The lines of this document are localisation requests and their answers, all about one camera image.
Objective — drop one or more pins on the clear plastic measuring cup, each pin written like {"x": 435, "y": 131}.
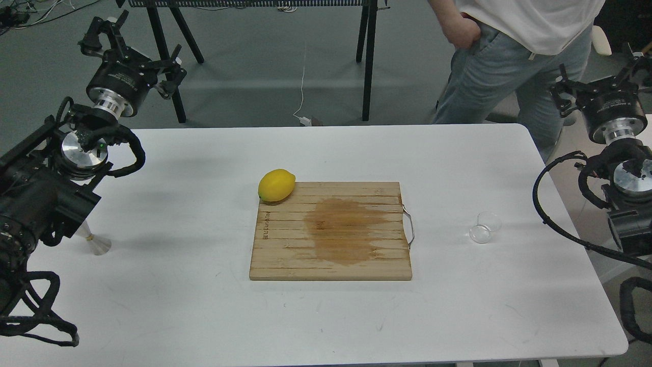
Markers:
{"x": 487, "y": 224}

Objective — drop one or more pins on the black trestle table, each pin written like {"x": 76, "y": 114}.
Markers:
{"x": 249, "y": 63}

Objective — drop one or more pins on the yellow lemon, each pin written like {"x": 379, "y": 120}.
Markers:
{"x": 276, "y": 185}

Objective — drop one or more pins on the wooden cutting board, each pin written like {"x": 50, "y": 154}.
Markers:
{"x": 333, "y": 231}

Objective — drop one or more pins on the steel jigger shaker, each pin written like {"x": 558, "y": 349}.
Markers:
{"x": 98, "y": 245}

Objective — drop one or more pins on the person in white shirt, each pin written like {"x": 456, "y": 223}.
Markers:
{"x": 505, "y": 48}

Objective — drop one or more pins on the grey office chair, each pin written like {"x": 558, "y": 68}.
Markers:
{"x": 600, "y": 41}

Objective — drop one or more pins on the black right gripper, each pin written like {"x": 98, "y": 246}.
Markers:
{"x": 611, "y": 111}

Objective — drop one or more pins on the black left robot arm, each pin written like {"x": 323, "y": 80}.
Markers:
{"x": 49, "y": 178}

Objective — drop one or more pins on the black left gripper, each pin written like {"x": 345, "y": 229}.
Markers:
{"x": 131, "y": 79}

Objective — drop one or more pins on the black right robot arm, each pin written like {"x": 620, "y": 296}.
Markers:
{"x": 617, "y": 179}

